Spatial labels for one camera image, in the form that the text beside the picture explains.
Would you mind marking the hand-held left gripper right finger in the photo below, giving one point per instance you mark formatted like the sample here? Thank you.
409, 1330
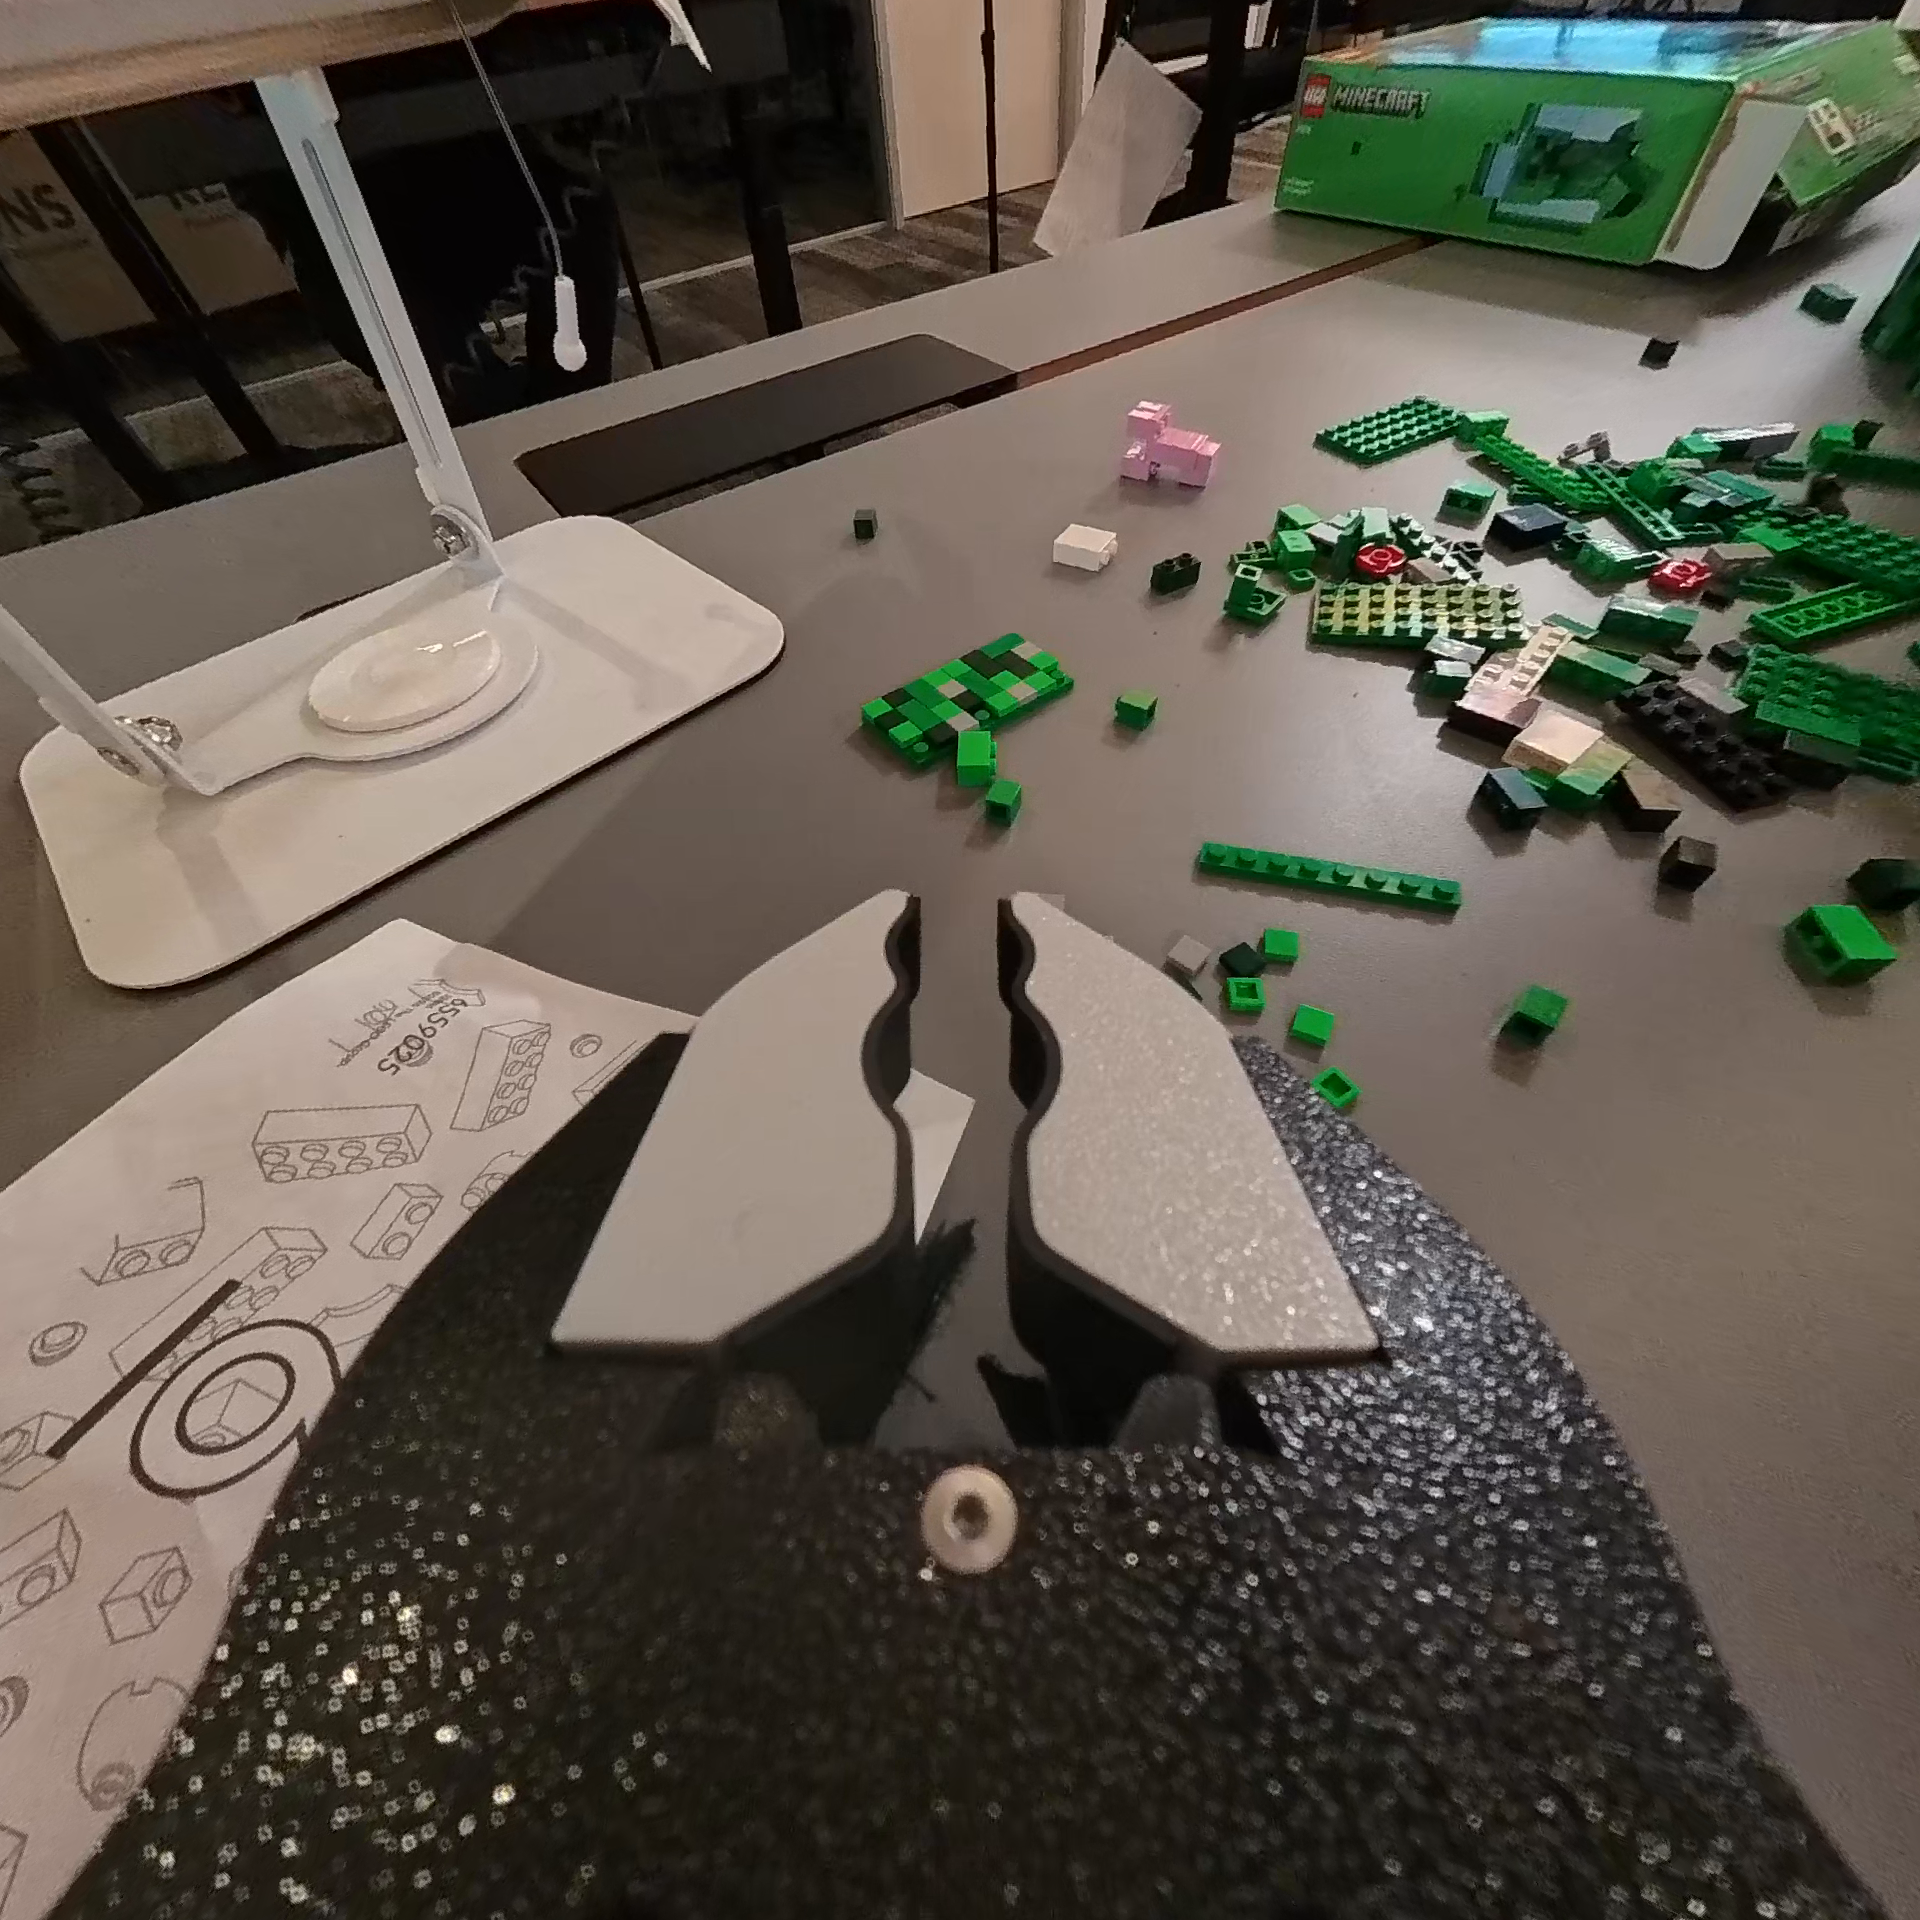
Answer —
1200, 1184

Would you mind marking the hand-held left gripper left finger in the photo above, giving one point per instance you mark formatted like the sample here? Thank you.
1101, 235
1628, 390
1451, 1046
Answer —
750, 1184

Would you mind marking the small green brick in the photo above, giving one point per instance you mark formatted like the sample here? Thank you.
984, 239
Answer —
1320, 1089
1002, 801
1826, 299
1136, 709

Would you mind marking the dark green tile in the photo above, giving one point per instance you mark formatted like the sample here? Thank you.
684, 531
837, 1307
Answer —
1242, 958

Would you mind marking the long green brick strip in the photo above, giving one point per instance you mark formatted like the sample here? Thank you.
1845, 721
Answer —
1328, 873

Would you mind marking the printed paper bag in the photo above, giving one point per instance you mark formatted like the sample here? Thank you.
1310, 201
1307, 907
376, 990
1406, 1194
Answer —
224, 1126

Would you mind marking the pile of green bricks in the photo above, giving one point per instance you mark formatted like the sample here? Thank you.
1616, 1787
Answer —
1838, 944

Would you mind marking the grey desk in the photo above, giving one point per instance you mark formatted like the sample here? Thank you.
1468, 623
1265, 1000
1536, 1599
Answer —
1576, 1277

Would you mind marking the black brick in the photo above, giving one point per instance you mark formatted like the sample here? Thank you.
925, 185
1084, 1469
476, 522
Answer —
1525, 526
1512, 797

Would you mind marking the checkered green brick plate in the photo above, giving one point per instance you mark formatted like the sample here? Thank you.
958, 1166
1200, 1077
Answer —
961, 703

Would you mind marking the white book stand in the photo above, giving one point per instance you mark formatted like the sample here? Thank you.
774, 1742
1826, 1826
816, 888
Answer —
628, 645

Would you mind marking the white brick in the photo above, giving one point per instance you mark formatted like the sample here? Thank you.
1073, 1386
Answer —
1084, 546
1555, 743

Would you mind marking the white studded plate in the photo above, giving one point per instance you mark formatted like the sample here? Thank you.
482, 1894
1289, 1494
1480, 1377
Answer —
1507, 681

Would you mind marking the green hollow brick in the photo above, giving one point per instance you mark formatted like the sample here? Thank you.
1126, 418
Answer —
1253, 598

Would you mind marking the dark green studded brick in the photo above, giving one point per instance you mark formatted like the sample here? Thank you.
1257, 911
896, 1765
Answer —
1174, 570

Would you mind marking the red round brick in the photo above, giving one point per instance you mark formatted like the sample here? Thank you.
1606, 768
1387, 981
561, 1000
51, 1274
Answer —
1682, 574
1380, 560

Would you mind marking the black studded plate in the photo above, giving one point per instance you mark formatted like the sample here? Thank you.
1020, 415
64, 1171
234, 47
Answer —
1702, 743

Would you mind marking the pink brick pig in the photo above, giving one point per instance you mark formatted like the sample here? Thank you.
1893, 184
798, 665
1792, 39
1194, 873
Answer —
1171, 447

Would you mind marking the narrow green studded plate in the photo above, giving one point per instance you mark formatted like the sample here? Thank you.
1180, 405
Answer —
1539, 465

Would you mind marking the large green studded plate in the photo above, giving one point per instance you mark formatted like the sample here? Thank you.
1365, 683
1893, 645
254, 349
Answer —
1838, 693

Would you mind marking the white hanging cloth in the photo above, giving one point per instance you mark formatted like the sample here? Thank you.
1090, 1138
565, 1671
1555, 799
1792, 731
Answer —
1118, 150

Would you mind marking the green cardboard box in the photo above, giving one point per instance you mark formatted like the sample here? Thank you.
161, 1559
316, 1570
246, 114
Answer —
1425, 165

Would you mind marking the large green brick box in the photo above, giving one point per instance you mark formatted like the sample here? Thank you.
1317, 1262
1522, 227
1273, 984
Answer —
1893, 299

